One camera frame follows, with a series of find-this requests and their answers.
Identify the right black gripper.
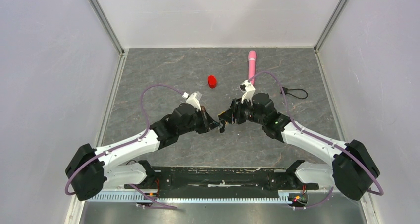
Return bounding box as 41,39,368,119
219,97,265,126

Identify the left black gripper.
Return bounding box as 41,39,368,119
178,106,220,135

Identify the right aluminium frame rail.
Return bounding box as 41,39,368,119
314,0,349,139

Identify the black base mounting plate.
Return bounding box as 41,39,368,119
136,167,319,199

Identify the pink pen-shaped stick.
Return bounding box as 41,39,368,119
248,50,257,85

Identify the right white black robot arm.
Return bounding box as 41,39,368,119
218,93,384,201

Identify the aluminium frame rail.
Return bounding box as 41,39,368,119
81,0,129,170
314,0,349,139

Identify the black cable loop strap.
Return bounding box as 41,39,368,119
279,87,309,100

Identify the red cylindrical cap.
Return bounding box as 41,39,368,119
207,75,217,89

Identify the yellow black padlock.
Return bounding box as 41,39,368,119
218,112,227,133

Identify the white slotted cable duct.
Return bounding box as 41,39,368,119
88,191,306,205

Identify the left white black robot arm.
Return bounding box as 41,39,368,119
65,103,220,201

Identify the left aluminium frame rail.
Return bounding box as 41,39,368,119
81,0,129,170

